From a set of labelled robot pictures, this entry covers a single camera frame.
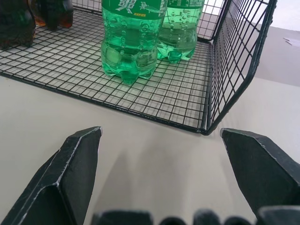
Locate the dark cola bottle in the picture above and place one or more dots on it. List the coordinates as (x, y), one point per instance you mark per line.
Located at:
(15, 23)
(55, 14)

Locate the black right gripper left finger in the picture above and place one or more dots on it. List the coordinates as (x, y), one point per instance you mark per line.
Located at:
(58, 178)

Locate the green soda bottle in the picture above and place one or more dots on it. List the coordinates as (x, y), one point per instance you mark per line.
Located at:
(130, 44)
(179, 35)

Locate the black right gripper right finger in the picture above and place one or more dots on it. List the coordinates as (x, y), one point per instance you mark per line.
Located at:
(264, 168)

